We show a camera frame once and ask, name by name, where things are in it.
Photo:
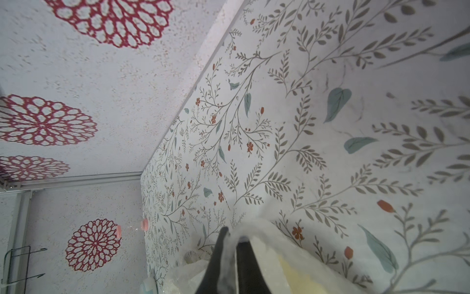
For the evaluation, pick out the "small pink cup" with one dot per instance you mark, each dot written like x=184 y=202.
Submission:
x=145 y=225

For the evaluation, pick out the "cream dinner plate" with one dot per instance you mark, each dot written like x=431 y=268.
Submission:
x=300 y=283

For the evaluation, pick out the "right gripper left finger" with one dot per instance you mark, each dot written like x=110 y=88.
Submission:
x=208 y=285

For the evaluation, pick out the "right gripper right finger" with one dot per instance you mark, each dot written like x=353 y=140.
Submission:
x=249 y=277

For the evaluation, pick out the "black wire wall rack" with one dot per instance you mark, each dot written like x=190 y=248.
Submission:
x=19 y=256

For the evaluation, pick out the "bubble-wrapped plate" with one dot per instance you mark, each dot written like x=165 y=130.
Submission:
x=193 y=256

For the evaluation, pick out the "clear bubble wrap sheet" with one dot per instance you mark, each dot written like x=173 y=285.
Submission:
x=267 y=243

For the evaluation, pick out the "pink wall hook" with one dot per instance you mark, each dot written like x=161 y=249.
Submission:
x=119 y=232

